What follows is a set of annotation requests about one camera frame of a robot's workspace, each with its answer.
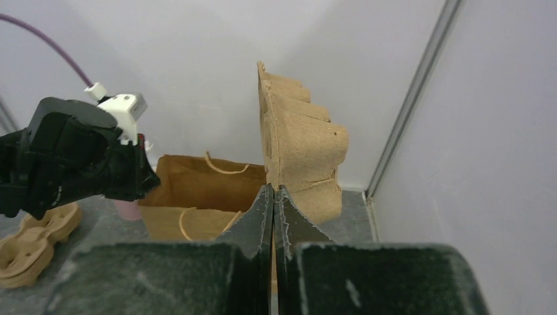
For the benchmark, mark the brown cardboard cup carriers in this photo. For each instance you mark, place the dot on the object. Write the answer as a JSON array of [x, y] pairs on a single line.
[[25, 254]]

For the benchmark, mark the pink metal utensil cup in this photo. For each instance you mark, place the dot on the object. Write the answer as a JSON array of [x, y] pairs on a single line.
[[127, 210]]

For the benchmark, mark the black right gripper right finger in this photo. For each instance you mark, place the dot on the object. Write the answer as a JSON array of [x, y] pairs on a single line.
[[316, 275]]

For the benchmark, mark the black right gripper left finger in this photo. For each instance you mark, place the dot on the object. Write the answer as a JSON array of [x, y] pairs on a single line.
[[229, 275]]

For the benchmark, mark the single brown cup carrier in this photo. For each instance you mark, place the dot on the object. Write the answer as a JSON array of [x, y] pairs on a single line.
[[302, 147]]

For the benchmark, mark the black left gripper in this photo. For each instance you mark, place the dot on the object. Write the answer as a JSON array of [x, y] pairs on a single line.
[[70, 151]]

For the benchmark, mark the brown paper takeout bag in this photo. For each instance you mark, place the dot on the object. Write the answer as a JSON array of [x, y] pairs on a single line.
[[199, 197]]

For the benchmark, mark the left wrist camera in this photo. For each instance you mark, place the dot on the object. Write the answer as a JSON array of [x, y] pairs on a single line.
[[126, 108]]

